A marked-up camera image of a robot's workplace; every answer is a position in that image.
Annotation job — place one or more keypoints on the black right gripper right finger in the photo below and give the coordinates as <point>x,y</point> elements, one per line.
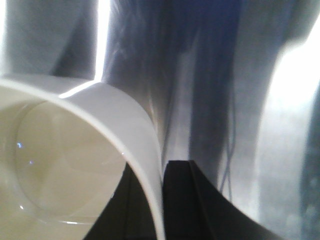
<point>195,210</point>

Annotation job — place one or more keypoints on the white plastic bin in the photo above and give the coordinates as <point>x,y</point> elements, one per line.
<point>64,146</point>

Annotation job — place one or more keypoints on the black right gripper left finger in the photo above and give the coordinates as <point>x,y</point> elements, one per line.
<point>127,215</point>

